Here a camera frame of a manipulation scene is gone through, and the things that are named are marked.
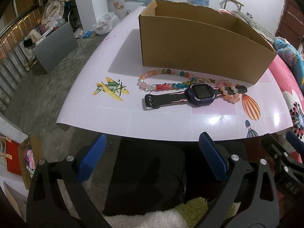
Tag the dark red door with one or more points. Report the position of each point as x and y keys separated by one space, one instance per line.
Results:
x=291 y=23

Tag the blue pink smartwatch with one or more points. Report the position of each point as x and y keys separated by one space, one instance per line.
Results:
x=199 y=94

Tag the pink floral blanket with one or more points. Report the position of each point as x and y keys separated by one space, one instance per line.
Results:
x=294 y=99

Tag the grey panel on floor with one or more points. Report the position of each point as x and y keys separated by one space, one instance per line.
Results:
x=55 y=47

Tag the metal balcony railing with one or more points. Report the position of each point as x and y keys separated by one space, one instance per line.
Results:
x=16 y=59

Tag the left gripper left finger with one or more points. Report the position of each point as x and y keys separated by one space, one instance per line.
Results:
x=45 y=204

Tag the brown paper bag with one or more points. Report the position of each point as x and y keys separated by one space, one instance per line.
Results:
x=29 y=153

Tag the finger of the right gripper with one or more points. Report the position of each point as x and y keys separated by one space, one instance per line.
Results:
x=278 y=153
x=295 y=142

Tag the blue patterned blanket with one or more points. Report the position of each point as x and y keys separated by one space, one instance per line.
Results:
x=291 y=57

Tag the pile of clothes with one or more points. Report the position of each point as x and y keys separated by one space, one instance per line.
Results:
x=52 y=9

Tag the wooden chair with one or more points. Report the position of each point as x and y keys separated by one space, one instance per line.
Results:
x=238 y=4

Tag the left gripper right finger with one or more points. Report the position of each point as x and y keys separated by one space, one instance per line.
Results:
x=249 y=196

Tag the white plastic bag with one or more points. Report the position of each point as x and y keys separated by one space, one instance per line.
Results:
x=106 y=23

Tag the brown cardboard box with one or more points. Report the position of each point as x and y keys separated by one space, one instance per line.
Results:
x=201 y=39

